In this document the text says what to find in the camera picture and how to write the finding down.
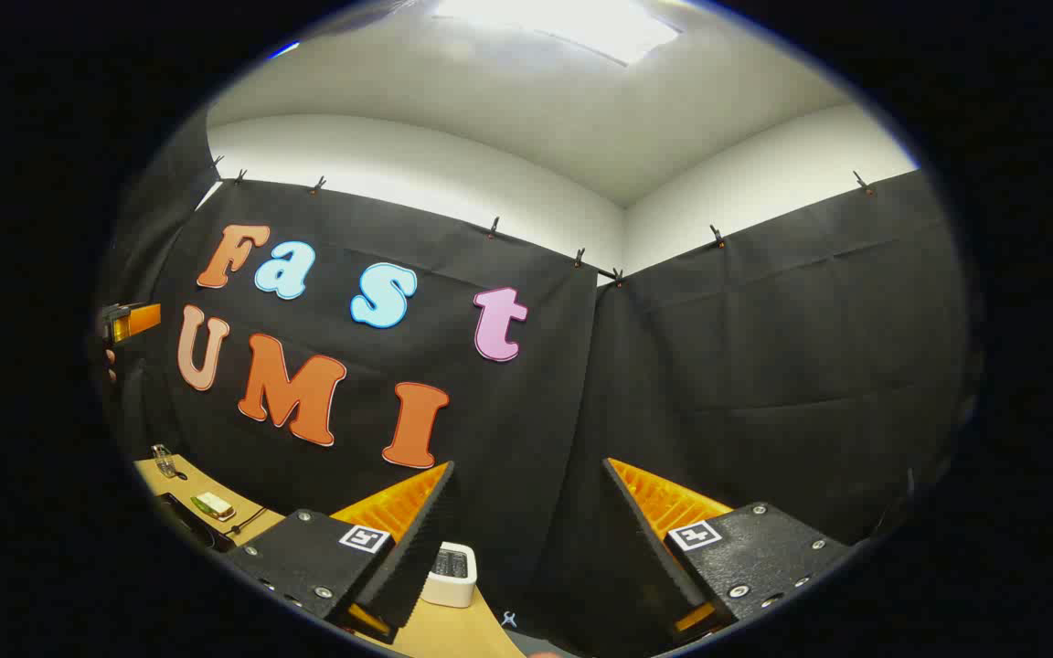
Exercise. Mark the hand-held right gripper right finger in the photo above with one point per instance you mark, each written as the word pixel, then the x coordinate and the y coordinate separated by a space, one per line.
pixel 650 548

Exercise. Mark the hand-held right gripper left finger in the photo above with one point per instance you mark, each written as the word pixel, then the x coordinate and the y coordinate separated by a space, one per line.
pixel 417 557

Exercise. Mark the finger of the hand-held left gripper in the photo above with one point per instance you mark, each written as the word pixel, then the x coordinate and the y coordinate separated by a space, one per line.
pixel 144 320

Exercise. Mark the black induction cooktop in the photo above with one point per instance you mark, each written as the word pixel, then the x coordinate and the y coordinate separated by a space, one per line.
pixel 188 528

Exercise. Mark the white toaster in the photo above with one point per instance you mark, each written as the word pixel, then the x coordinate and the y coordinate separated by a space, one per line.
pixel 449 589

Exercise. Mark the sandwich with lettuce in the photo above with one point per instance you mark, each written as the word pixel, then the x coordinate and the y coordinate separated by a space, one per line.
pixel 213 505

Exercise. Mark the row of backdrop clips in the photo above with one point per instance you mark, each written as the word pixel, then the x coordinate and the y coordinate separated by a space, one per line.
pixel 494 227

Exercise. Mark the ceiling light panel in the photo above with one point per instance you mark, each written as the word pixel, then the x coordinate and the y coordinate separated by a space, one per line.
pixel 563 23

